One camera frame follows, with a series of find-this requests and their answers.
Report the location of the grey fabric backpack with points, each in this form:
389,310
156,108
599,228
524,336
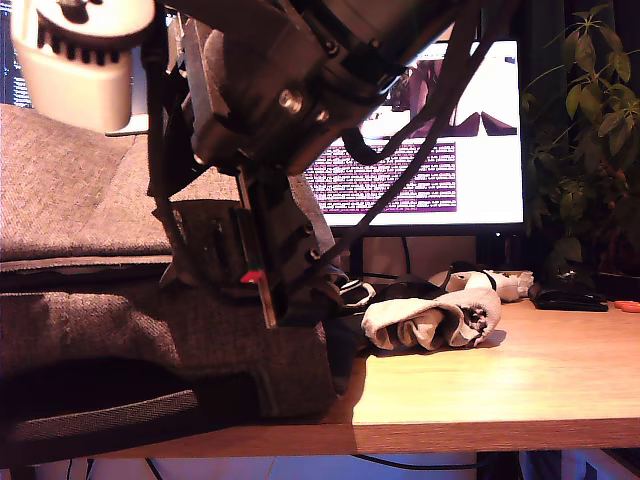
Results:
75,200

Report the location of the pair of grey socks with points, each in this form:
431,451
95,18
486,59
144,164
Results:
480,305

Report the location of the black table leg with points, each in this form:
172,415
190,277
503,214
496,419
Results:
500,467

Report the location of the small orange object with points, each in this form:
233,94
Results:
627,305

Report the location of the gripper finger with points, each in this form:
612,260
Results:
177,150
210,250

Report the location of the monitor showing camera feeds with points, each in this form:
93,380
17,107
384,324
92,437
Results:
490,200

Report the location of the green leafy potted plant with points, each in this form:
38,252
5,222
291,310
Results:
622,65

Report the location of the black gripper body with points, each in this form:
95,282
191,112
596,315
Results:
260,100

